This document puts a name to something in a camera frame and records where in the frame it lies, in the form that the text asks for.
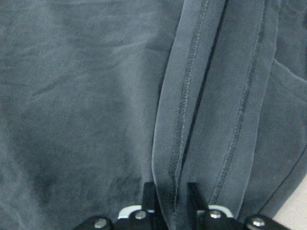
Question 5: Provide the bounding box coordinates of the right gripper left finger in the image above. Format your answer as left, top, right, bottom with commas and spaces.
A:
113, 182, 158, 230

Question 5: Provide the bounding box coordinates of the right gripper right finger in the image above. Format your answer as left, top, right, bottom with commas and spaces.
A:
187, 183, 240, 230

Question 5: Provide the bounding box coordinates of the black t-shirt with logo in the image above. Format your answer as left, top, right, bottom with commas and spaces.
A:
0, 0, 307, 230

